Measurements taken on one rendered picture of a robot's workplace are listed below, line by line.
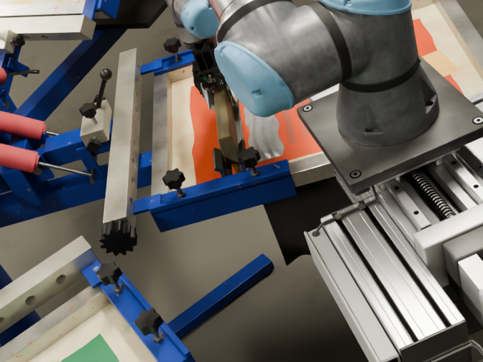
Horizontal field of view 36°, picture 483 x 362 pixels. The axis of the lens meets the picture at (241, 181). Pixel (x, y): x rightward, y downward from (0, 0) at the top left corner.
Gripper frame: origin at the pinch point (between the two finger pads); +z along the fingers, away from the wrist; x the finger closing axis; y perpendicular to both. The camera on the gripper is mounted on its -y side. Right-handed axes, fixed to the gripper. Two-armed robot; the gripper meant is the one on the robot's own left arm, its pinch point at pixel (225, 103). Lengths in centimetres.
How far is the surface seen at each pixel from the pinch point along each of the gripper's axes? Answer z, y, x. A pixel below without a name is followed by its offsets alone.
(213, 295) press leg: 96, -31, -32
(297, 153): 5.3, 18.8, 13.4
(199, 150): 5.3, 7.8, -8.5
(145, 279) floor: 101, -53, -61
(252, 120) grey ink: 5.0, 2.6, 5.0
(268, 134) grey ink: 4.8, 10.0, 8.1
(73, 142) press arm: -3.3, 2.6, -36.6
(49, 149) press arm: -3.3, 2.3, -42.8
